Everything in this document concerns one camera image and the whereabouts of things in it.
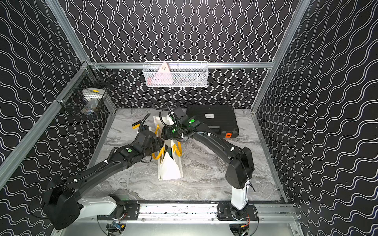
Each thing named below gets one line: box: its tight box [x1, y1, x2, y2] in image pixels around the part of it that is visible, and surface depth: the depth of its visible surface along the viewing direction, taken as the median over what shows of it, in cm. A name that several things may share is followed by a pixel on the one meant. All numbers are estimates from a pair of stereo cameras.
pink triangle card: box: [152, 61, 174, 85], surface depth 92 cm
